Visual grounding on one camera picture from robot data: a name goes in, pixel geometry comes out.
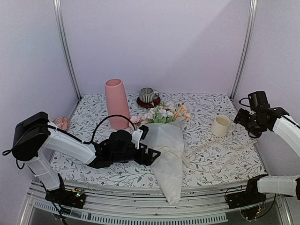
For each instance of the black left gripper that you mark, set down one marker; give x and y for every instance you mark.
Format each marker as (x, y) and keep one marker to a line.
(148, 161)

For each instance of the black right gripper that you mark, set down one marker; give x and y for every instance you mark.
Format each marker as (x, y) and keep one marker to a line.
(241, 117)

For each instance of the cream printed ribbon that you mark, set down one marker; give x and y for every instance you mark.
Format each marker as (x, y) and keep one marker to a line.
(187, 163)

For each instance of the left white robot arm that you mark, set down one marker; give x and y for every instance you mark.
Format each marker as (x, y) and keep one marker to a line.
(38, 132)

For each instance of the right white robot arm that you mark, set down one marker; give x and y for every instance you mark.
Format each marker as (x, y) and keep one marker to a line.
(279, 150)

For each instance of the pink tall vase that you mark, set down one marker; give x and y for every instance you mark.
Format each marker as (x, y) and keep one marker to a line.
(117, 103)

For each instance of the cream white mug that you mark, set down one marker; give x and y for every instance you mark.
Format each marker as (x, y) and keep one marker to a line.
(221, 126)

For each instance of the dark red saucer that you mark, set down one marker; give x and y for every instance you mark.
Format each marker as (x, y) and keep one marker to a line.
(152, 104)

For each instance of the striped grey ceramic cup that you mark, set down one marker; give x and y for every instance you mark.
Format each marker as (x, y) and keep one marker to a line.
(148, 95)

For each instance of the pink patterned ball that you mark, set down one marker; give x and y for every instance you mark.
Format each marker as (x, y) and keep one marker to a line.
(62, 123)

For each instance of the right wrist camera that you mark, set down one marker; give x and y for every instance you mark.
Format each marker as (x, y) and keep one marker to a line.
(258, 100)

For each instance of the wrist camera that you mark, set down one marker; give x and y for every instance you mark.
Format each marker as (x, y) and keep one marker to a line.
(138, 135)
(258, 100)

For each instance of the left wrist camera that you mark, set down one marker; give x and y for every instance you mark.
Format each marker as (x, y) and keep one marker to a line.
(138, 135)

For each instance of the aluminium front rail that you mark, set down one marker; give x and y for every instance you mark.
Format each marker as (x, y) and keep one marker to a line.
(206, 205)

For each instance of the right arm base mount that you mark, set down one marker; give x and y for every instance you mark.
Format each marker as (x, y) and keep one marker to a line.
(248, 197)

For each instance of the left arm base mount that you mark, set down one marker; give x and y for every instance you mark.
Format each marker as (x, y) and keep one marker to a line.
(66, 198)

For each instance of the right aluminium frame post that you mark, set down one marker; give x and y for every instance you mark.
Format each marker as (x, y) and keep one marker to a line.
(245, 48)

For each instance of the aluminium frame post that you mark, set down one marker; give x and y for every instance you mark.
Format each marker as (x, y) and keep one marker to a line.
(245, 48)
(65, 48)

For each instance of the left aluminium frame post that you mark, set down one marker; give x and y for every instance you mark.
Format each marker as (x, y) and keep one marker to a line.
(65, 48)

